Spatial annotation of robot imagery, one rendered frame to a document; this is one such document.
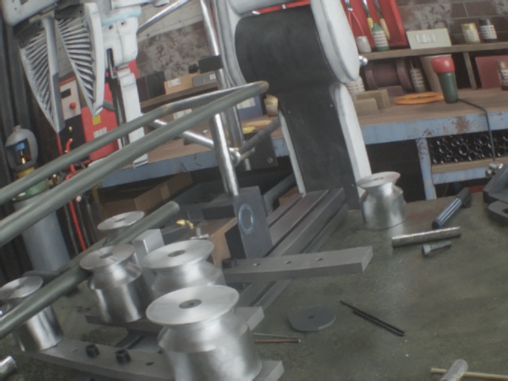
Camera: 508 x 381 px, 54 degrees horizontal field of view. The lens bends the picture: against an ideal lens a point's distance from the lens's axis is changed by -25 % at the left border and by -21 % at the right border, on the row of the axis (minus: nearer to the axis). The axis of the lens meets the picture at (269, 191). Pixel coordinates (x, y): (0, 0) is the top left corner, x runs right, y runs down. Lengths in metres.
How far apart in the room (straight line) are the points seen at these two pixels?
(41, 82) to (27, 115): 2.79
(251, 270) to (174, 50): 2.39
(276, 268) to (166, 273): 0.11
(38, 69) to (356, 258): 0.35
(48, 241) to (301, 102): 1.44
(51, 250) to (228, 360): 2.00
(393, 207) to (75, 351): 0.38
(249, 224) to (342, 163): 0.55
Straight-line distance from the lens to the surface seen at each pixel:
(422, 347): 0.38
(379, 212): 0.62
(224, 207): 0.50
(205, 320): 0.28
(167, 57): 2.84
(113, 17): 0.72
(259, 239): 0.53
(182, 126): 0.37
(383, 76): 2.30
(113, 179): 2.12
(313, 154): 1.06
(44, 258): 2.27
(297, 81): 0.98
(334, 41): 0.93
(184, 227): 0.77
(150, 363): 0.35
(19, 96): 3.36
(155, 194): 2.24
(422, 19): 2.42
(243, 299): 0.47
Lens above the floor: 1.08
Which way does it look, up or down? 13 degrees down
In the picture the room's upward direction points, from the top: 14 degrees counter-clockwise
